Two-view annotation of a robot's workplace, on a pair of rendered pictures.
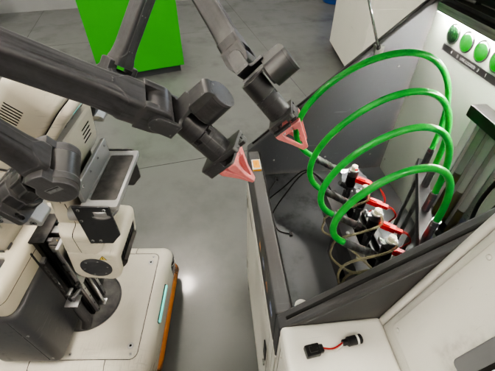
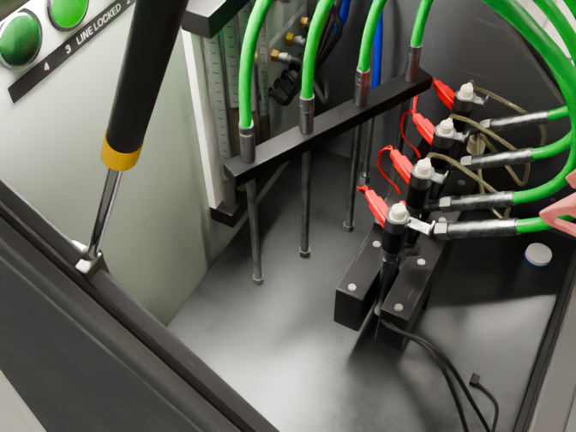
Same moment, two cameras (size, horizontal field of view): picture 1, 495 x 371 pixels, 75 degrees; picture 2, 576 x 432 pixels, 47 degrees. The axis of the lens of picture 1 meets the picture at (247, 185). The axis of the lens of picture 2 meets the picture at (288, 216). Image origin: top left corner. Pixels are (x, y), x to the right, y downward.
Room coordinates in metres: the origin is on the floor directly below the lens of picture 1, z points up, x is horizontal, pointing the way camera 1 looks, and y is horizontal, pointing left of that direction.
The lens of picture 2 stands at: (1.15, -0.12, 1.70)
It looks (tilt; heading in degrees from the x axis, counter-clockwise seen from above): 50 degrees down; 215
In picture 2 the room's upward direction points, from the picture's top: 1 degrees counter-clockwise
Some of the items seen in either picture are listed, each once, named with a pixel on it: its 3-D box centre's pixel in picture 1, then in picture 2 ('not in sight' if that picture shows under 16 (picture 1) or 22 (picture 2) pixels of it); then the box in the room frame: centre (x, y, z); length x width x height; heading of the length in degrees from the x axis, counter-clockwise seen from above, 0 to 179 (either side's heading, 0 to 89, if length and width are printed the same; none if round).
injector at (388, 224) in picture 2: (342, 196); (396, 271); (0.67, -0.28, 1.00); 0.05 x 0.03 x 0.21; 96
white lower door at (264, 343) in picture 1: (256, 295); not in sight; (0.65, -0.04, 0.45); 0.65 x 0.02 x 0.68; 6
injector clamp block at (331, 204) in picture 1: (353, 248); (413, 244); (0.55, -0.30, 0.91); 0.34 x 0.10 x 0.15; 6
